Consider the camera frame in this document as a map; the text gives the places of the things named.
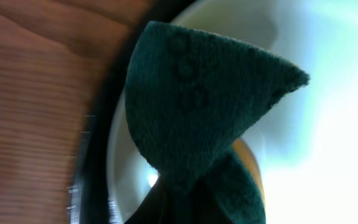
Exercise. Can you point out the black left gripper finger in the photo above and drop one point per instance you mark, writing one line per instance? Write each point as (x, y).
(152, 210)

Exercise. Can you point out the green yellow sponge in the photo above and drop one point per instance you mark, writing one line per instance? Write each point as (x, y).
(189, 95)

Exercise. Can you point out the round black tray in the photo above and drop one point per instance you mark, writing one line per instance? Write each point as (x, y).
(88, 191)

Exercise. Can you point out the green plate, far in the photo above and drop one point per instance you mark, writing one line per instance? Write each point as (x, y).
(306, 146)

